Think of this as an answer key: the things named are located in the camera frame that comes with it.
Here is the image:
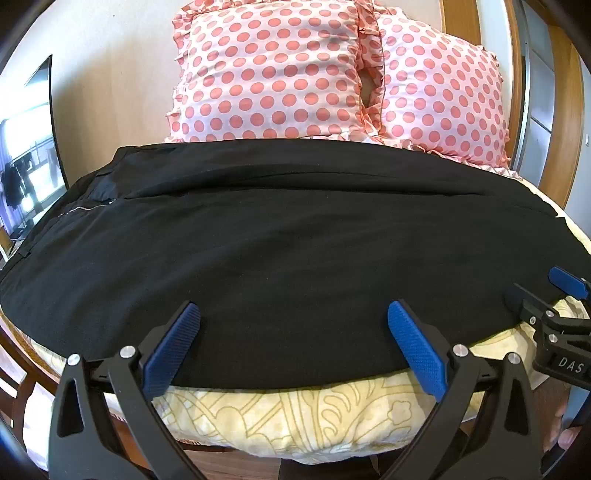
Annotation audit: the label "flat screen television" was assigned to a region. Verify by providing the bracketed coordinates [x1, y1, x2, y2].
[0, 54, 66, 264]

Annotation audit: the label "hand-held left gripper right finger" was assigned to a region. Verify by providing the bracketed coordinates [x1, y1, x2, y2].
[387, 300, 544, 480]

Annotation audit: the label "black pants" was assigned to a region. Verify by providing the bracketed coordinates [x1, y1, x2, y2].
[0, 141, 591, 389]

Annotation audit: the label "yellow patterned bed sheet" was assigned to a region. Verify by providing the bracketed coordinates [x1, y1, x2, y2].
[0, 134, 591, 467]

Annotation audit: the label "large pink polka dot pillow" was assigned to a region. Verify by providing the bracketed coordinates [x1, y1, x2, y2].
[164, 0, 385, 144]

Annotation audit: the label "grey wardrobe door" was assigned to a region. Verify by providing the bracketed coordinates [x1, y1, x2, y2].
[516, 0, 591, 209]

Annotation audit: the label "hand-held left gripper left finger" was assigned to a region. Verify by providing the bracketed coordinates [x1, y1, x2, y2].
[48, 301, 202, 480]

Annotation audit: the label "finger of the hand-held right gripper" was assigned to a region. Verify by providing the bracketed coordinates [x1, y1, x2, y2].
[503, 283, 560, 331]
[548, 266, 591, 301]

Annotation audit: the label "person's right hand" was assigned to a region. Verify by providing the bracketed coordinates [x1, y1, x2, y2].
[545, 382, 583, 462]

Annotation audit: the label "small pink polka dot pillow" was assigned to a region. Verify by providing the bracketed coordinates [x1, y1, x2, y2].
[355, 0, 514, 168]

